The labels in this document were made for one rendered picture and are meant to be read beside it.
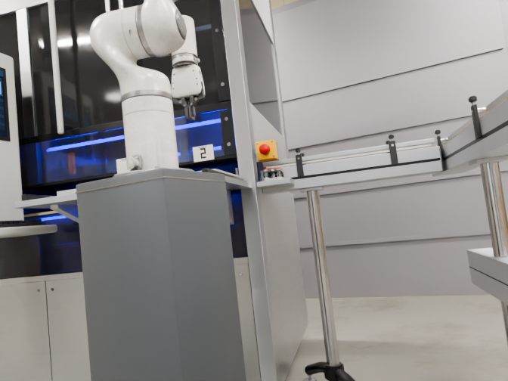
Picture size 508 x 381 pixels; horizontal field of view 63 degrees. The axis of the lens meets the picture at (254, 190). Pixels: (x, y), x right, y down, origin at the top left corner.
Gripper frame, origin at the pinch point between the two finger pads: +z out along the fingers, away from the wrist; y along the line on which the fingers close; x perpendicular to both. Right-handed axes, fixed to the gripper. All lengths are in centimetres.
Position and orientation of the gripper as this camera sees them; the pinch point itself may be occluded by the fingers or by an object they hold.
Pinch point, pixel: (190, 113)
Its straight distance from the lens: 137.5
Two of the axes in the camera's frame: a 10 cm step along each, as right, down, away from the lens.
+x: -2.4, -0.5, -9.7
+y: -9.7, 1.2, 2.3
